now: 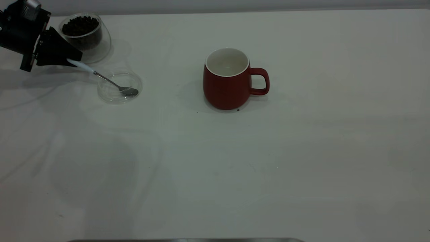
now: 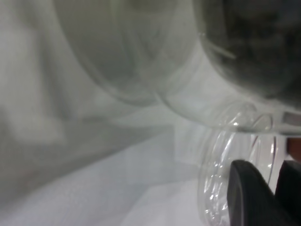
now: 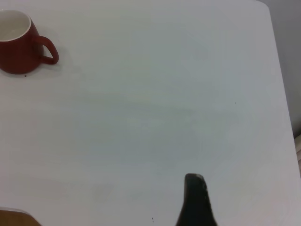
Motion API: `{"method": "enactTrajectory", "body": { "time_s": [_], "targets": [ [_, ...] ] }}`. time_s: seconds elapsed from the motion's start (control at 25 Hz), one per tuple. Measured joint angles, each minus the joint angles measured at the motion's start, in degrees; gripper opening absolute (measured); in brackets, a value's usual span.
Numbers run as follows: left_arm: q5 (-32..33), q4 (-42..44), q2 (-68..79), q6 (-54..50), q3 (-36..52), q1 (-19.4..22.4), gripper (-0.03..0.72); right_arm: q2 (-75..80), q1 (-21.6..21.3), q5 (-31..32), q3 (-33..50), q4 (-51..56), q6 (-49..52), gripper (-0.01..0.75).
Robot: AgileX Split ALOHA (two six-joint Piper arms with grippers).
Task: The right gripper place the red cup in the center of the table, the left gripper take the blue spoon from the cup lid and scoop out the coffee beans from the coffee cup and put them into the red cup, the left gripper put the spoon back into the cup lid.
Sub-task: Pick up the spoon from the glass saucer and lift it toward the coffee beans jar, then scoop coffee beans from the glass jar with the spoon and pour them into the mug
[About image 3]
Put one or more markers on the white ribbed radiator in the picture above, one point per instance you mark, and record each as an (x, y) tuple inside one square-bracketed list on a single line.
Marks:
[(298, 155)]

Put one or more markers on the red ceramic mug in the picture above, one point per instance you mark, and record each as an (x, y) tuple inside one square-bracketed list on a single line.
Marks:
[(16, 56)]

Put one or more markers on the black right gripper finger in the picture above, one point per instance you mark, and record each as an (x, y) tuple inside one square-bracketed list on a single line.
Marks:
[(196, 204)]

